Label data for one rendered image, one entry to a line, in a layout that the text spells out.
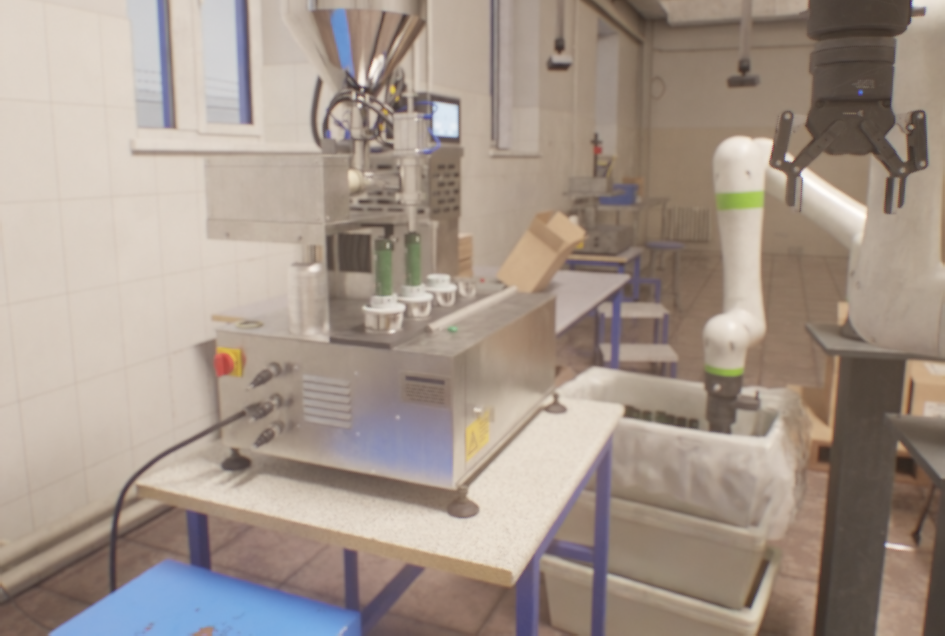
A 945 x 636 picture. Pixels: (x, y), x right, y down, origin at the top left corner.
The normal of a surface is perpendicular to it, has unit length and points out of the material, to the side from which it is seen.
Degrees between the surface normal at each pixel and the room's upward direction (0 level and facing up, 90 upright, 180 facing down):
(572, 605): 96
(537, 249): 90
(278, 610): 0
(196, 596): 0
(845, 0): 90
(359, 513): 0
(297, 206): 90
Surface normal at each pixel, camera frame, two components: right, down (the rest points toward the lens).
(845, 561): -0.25, 0.16
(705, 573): -0.52, 0.25
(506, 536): 0.00, -0.99
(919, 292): -0.57, -0.43
